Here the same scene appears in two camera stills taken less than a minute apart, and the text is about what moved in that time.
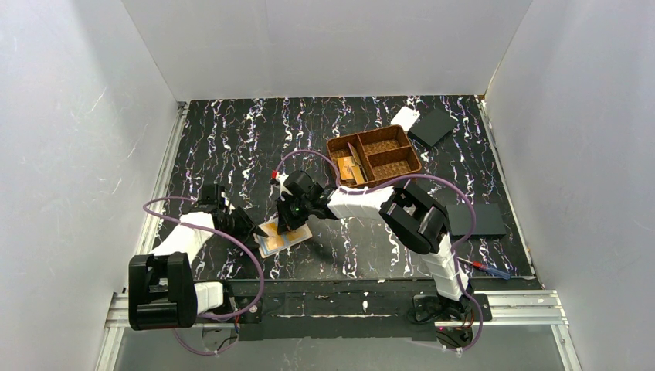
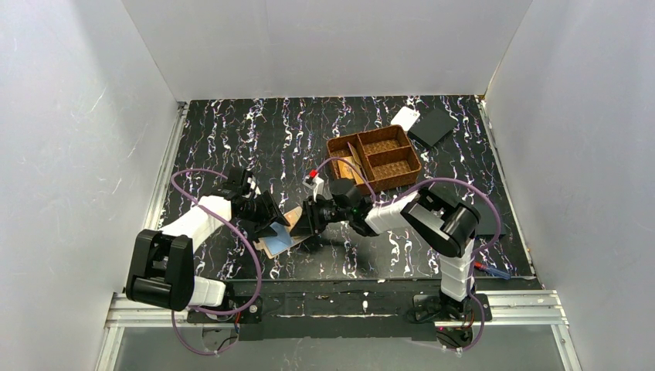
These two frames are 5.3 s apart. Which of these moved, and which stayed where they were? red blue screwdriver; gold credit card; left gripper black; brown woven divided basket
Moved: left gripper black
Stayed: red blue screwdriver; brown woven divided basket; gold credit card
